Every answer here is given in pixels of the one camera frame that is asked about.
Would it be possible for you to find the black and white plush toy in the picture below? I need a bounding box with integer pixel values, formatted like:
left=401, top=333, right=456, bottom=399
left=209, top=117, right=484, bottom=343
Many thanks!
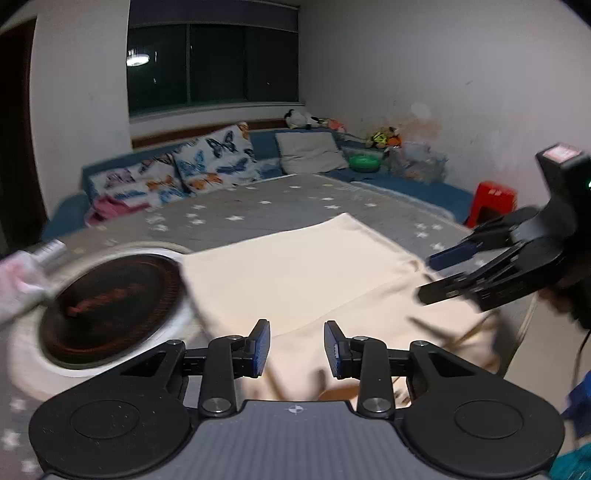
left=284, top=109, right=321, bottom=130

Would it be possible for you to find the clear plastic storage box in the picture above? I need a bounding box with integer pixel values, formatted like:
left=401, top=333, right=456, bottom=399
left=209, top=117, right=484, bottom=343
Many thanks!
left=385, top=143, right=448, bottom=185

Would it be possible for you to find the red plastic stool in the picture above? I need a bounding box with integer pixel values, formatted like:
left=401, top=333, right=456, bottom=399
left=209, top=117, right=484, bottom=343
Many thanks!
left=466, top=181, right=518, bottom=229

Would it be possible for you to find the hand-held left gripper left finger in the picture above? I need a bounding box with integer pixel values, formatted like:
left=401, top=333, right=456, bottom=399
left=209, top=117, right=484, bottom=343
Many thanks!
left=92, top=319, right=271, bottom=418

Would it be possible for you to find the pink cloth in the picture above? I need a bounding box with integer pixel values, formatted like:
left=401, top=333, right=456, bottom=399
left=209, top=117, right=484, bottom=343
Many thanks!
left=88, top=196, right=155, bottom=227

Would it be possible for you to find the white remote control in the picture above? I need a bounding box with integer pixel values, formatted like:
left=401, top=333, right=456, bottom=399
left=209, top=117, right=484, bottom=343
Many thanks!
left=34, top=240, right=68, bottom=268

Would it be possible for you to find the dark window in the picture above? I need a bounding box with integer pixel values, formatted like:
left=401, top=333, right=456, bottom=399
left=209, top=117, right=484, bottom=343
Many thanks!
left=127, top=0, right=301, bottom=118

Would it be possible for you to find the yellow toy pile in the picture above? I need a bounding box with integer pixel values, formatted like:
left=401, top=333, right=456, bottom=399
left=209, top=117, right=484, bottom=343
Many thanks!
left=366, top=126, right=402, bottom=149

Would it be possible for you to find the grey star-print tablecloth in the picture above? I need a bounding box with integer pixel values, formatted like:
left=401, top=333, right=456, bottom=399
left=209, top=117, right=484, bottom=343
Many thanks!
left=0, top=173, right=541, bottom=480

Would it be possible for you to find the wide butterfly print pillow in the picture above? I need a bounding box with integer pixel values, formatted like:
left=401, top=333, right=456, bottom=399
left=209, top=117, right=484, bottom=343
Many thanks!
left=90, top=154, right=195, bottom=208

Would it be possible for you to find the grey pillow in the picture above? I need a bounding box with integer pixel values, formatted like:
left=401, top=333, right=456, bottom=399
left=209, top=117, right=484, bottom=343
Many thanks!
left=276, top=130, right=349, bottom=175

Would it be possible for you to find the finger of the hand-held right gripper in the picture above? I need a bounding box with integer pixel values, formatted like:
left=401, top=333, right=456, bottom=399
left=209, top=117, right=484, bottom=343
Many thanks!
left=417, top=242, right=561, bottom=312
left=427, top=208, right=543, bottom=271

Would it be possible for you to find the round black induction cooktop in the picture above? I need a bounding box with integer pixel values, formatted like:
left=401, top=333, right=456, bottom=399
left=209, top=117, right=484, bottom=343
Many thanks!
left=37, top=256, right=183, bottom=370

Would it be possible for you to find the green bowl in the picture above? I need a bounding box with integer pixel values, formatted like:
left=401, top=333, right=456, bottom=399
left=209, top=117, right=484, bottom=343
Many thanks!
left=348, top=153, right=384, bottom=172

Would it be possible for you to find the pastel tissue pack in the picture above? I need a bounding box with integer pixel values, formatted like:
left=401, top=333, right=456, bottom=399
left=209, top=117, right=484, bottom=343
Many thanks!
left=0, top=251, right=56, bottom=324

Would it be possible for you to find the cream garment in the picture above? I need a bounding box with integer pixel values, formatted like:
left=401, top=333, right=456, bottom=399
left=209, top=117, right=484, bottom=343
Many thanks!
left=178, top=212, right=502, bottom=402

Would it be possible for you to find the square butterfly print pillow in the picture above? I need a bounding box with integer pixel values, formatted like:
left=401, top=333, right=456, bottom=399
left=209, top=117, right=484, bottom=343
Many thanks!
left=173, top=121, right=264, bottom=195

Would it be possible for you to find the blue sofa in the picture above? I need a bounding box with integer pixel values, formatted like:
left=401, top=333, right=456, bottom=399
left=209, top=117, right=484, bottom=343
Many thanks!
left=41, top=127, right=476, bottom=241

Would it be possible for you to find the teal cloth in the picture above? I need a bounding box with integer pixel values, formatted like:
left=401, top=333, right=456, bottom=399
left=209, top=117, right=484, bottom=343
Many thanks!
left=551, top=443, right=591, bottom=480

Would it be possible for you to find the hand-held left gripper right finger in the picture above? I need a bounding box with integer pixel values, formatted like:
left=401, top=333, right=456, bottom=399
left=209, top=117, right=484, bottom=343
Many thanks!
left=324, top=320, right=504, bottom=418

